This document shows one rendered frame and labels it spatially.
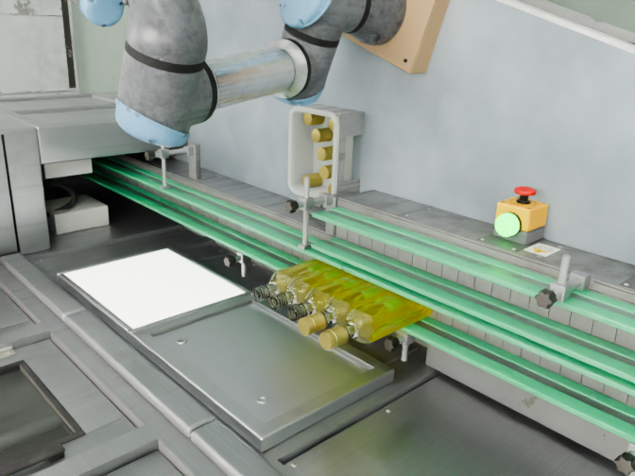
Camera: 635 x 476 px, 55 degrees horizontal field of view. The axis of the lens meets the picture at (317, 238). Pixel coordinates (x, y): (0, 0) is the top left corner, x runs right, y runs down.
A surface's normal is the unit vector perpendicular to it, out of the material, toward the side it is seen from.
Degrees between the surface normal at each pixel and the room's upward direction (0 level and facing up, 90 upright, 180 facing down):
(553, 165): 0
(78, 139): 90
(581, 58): 0
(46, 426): 90
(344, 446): 91
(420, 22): 5
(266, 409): 90
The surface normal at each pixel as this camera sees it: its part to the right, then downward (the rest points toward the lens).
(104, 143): 0.68, 0.27
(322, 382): 0.04, -0.94
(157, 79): 0.05, 0.57
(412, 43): -0.76, 0.13
